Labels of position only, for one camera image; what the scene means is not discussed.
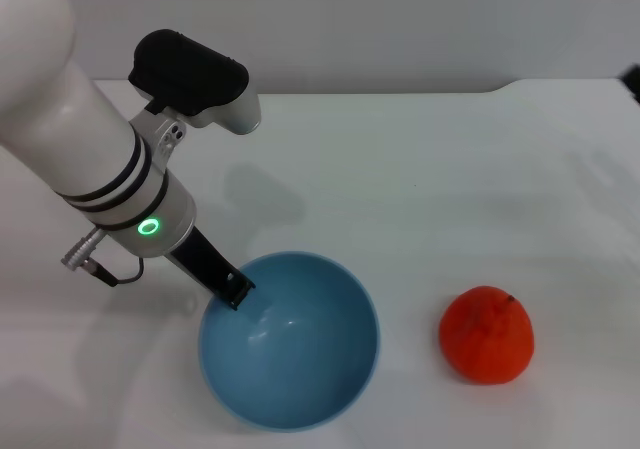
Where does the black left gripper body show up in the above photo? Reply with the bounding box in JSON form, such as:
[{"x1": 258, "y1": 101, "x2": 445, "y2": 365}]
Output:
[{"x1": 167, "y1": 225, "x2": 237, "y2": 299}]

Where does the blue ceramic bowl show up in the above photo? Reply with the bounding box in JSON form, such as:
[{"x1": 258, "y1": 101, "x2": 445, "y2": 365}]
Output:
[{"x1": 197, "y1": 251, "x2": 381, "y2": 429}]

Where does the orange fruit with stem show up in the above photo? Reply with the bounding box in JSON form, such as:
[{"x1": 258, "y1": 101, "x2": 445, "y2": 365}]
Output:
[{"x1": 438, "y1": 285, "x2": 535, "y2": 385}]

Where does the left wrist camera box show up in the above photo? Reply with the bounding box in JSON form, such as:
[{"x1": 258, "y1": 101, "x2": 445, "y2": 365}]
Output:
[{"x1": 127, "y1": 28, "x2": 262, "y2": 166}]

